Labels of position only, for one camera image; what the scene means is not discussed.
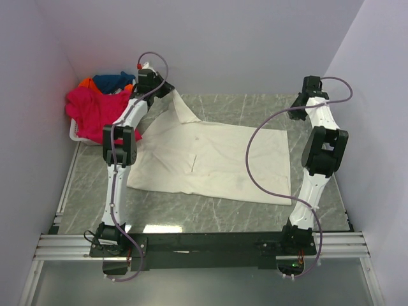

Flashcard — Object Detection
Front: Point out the white t shirt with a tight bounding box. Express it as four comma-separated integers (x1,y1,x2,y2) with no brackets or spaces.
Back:
127,91,291,205

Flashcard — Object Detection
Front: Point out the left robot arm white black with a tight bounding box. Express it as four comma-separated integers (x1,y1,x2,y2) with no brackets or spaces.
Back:
92,68,174,256

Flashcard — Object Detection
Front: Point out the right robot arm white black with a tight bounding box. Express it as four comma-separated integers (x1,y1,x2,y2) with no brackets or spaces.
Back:
279,76,349,254

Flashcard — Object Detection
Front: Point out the blue t shirt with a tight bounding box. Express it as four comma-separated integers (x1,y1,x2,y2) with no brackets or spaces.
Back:
92,71,136,94

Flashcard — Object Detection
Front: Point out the orange t shirt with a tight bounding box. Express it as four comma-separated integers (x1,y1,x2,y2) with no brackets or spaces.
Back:
78,78,133,94

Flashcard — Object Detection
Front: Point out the pink t shirt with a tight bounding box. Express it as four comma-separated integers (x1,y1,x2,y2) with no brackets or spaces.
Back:
66,87,143,144

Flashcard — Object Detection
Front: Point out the white laundry basket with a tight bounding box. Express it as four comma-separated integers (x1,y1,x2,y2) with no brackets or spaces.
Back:
69,78,140,147

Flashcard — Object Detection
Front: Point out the black base beam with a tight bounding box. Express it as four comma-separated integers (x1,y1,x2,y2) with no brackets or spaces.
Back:
89,232,317,271

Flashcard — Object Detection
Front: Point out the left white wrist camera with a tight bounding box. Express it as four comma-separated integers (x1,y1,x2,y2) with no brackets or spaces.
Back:
136,61,155,71

